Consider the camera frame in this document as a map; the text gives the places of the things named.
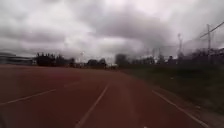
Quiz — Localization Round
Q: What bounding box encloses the red running track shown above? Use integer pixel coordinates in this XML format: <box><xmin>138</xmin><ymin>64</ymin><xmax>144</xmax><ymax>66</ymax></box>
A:
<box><xmin>0</xmin><ymin>63</ymin><xmax>214</xmax><ymax>128</ymax></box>

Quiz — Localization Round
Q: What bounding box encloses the row of dark trees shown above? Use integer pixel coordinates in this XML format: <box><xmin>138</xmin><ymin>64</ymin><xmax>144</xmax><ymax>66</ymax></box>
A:
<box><xmin>33</xmin><ymin>51</ymin><xmax>224</xmax><ymax>70</ymax></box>

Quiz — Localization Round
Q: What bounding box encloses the long low building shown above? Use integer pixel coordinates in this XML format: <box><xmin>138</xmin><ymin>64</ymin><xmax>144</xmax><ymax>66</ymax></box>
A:
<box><xmin>0</xmin><ymin>51</ymin><xmax>36</xmax><ymax>66</ymax></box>

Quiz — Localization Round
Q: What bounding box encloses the grey kerb strip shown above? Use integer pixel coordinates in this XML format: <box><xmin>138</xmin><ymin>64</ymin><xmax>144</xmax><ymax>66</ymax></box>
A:
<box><xmin>186</xmin><ymin>101</ymin><xmax>224</xmax><ymax>128</ymax></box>

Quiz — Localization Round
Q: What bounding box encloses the tall wire fence with poles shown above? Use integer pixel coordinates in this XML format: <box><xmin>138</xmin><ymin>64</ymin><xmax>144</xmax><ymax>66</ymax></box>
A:
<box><xmin>175</xmin><ymin>20</ymin><xmax>224</xmax><ymax>65</ymax></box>

